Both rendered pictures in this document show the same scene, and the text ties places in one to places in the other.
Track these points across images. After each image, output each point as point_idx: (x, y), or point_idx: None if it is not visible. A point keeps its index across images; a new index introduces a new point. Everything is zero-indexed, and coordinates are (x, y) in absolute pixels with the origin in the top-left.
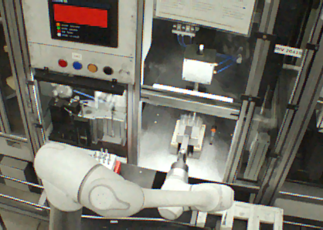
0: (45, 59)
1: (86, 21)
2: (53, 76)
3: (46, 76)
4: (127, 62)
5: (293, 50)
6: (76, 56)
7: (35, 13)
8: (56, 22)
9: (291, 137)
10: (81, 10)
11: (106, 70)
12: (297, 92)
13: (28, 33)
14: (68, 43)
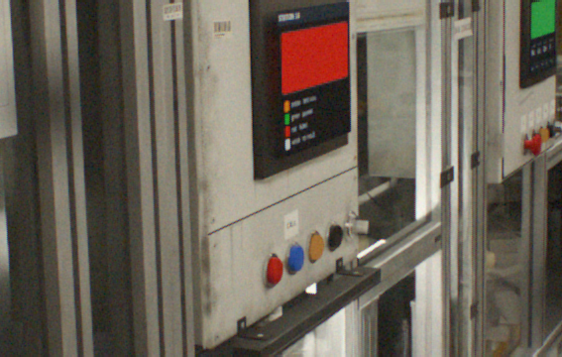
0: (241, 286)
1: (323, 73)
2: (276, 326)
3: (276, 333)
4: (351, 187)
5: (465, 24)
6: (289, 226)
7: (226, 100)
8: (284, 101)
9: (479, 242)
10: (318, 37)
11: (337, 233)
12: (475, 119)
13: (210, 195)
14: (279, 184)
